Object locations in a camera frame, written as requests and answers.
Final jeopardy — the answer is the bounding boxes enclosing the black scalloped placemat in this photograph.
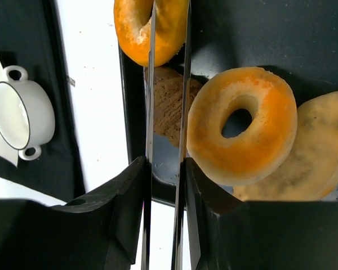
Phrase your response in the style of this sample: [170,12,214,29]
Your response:
[0,1,85,201]

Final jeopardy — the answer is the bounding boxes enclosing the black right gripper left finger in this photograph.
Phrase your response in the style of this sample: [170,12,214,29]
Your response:
[0,157,145,269]

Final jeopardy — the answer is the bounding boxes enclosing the brown croissant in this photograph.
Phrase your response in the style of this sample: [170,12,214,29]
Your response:
[144,66,204,148]

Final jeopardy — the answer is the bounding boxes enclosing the metal serving tongs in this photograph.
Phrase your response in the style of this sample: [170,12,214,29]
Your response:
[141,3,192,270]

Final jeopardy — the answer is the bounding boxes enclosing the black baking tray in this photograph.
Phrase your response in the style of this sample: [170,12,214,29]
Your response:
[119,1,338,206]

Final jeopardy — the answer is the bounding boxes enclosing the pale glazed ring donut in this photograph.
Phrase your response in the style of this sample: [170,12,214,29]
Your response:
[187,67,297,186]

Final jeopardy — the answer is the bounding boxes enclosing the white two-handled soup bowl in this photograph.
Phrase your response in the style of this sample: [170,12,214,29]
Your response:
[0,65,55,161]

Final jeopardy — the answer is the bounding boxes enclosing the orange ring donut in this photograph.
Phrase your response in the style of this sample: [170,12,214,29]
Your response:
[114,0,189,67]

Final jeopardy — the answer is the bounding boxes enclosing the pale oblong bread roll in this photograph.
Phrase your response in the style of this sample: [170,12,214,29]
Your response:
[233,91,338,201]

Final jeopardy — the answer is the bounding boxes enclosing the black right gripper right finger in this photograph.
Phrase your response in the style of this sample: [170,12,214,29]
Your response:
[185,158,338,269]

